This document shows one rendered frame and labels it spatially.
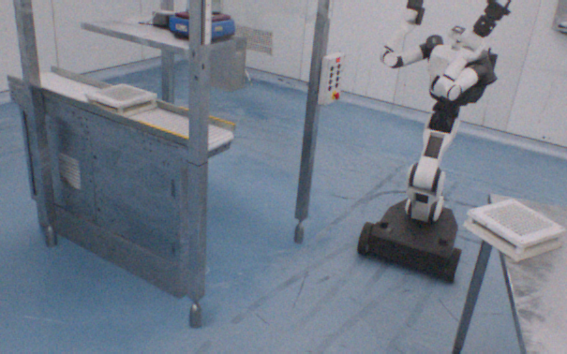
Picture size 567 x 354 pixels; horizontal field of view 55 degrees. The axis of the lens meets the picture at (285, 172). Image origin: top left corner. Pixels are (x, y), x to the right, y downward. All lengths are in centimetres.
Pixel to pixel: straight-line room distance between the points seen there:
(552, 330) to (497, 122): 417
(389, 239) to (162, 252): 130
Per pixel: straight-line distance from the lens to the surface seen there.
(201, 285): 262
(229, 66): 240
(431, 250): 324
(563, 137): 571
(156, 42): 227
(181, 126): 259
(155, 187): 270
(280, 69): 661
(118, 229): 305
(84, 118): 285
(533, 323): 174
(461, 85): 287
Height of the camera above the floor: 185
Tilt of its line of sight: 25 degrees down
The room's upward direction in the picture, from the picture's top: 5 degrees clockwise
